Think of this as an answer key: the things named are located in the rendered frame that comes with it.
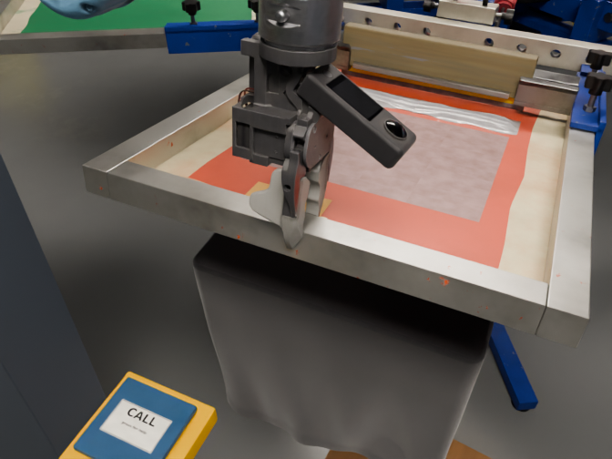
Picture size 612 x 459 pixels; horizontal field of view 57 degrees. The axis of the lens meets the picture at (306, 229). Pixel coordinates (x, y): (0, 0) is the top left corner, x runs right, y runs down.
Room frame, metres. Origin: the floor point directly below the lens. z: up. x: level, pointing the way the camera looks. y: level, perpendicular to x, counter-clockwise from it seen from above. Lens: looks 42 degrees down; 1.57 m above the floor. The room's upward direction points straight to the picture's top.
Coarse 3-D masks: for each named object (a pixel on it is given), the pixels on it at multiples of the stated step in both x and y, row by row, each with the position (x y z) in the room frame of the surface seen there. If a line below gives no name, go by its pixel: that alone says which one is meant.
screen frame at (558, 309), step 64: (192, 128) 0.72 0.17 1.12; (576, 128) 0.77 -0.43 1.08; (128, 192) 0.54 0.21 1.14; (192, 192) 0.51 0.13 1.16; (576, 192) 0.56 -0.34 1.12; (320, 256) 0.43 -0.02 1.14; (384, 256) 0.41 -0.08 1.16; (448, 256) 0.41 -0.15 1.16; (576, 256) 0.42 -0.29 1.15; (512, 320) 0.35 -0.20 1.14; (576, 320) 0.33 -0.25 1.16
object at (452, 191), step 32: (416, 128) 0.81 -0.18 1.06; (448, 128) 0.82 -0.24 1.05; (480, 128) 0.83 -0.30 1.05; (416, 160) 0.70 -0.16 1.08; (448, 160) 0.70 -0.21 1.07; (480, 160) 0.71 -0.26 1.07; (512, 160) 0.71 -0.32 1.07; (352, 192) 0.59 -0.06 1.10; (384, 192) 0.59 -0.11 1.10; (416, 192) 0.60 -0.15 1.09; (448, 192) 0.60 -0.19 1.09; (480, 192) 0.61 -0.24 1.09; (512, 192) 0.61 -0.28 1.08; (352, 224) 0.51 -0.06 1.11; (384, 224) 0.52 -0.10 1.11; (416, 224) 0.52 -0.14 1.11; (448, 224) 0.52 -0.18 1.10; (480, 224) 0.53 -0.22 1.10; (480, 256) 0.46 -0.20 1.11
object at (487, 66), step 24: (360, 24) 1.07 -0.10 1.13; (360, 48) 1.04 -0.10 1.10; (384, 48) 1.02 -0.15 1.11; (408, 48) 1.00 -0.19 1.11; (432, 48) 0.99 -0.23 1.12; (456, 48) 0.97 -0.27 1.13; (480, 48) 0.96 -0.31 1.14; (432, 72) 0.98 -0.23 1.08; (456, 72) 0.96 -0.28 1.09; (480, 72) 0.94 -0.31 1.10; (504, 72) 0.93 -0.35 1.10; (528, 72) 0.91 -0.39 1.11
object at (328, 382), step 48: (240, 288) 0.57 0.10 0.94; (240, 336) 0.58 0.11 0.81; (288, 336) 0.54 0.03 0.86; (336, 336) 0.51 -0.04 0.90; (384, 336) 0.48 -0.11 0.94; (240, 384) 0.59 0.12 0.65; (288, 384) 0.55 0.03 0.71; (336, 384) 0.50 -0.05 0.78; (384, 384) 0.48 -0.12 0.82; (432, 384) 0.45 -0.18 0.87; (288, 432) 0.56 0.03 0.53; (336, 432) 0.51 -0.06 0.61; (384, 432) 0.49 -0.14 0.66; (432, 432) 0.44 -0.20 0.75
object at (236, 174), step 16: (352, 80) 1.04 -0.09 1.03; (368, 80) 1.04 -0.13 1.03; (416, 96) 0.97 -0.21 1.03; (400, 112) 0.88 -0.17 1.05; (336, 128) 0.80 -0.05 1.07; (336, 144) 0.74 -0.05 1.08; (352, 144) 0.74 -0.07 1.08; (224, 160) 0.66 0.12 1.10; (240, 160) 0.66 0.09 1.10; (336, 160) 0.68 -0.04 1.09; (352, 160) 0.68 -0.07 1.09; (368, 160) 0.69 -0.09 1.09; (192, 176) 0.61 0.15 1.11; (208, 176) 0.61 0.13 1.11; (224, 176) 0.62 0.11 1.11; (240, 176) 0.62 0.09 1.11; (256, 176) 0.62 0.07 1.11; (336, 176) 0.63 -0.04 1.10; (352, 176) 0.64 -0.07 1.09; (240, 192) 0.57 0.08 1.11; (336, 192) 0.59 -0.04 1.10
